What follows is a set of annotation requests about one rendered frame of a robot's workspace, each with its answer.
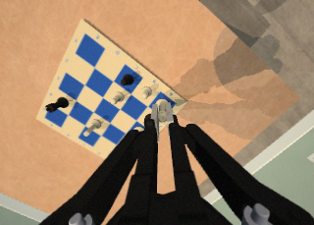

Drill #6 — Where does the blue and cream chessboard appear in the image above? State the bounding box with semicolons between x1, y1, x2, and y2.
36;20;186;159

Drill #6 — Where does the white pawn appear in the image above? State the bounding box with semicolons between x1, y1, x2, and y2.
141;86;152;99
111;92;124;105

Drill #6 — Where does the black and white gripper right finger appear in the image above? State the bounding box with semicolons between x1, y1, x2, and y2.
166;102;314;225

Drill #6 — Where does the white knight chess piece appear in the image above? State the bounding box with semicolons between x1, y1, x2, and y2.
83;119;101;136

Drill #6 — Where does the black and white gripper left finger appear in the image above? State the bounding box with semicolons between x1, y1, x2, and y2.
39;104;159;225

